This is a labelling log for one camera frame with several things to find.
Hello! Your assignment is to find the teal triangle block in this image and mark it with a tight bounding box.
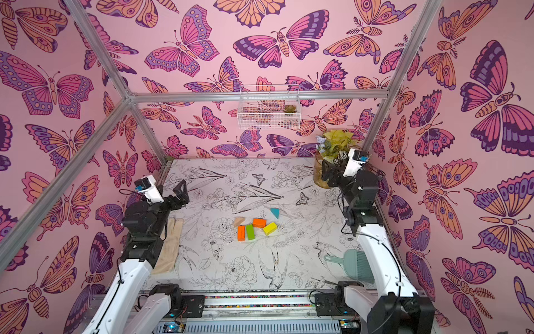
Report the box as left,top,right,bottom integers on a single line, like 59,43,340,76
270,208,280,219

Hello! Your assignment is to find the natural wood triangle block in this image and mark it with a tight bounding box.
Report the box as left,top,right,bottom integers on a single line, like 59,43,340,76
233,217,246,227

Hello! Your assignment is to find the orange wooden block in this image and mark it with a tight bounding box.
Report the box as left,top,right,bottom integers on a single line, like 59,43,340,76
253,218,267,228
237,225,246,242

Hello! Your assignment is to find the yellow wooden block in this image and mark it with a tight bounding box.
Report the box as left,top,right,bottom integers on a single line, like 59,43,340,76
263,222,278,236

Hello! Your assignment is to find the green wooden block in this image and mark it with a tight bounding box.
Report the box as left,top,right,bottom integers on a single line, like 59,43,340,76
246,224,255,241

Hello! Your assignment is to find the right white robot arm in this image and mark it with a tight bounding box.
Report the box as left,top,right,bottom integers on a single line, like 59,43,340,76
321,159,435,333

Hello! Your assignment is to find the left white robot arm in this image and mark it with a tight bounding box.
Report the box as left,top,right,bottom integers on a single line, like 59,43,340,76
85,175,190,333

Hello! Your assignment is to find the amber glass vase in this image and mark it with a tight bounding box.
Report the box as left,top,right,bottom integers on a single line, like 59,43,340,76
313,153,330,189

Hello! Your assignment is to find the beige cloth glove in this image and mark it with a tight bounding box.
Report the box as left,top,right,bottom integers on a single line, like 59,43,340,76
152,218,184,275

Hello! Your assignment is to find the artificial plant bouquet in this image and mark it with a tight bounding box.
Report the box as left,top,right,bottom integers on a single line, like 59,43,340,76
316,129,354,163

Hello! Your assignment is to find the small potted succulent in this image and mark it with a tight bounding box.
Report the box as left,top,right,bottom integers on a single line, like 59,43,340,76
283,104,298,114

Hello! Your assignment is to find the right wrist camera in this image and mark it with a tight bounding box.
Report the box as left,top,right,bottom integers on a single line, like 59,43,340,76
343,148,369,177

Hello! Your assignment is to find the white wire basket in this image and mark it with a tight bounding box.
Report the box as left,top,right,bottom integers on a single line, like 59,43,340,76
236,83,302,131

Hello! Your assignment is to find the aluminium frame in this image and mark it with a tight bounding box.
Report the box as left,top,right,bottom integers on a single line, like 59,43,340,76
1,1,442,269

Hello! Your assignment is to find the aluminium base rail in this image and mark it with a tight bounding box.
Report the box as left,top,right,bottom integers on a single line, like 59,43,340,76
83,287,435,334

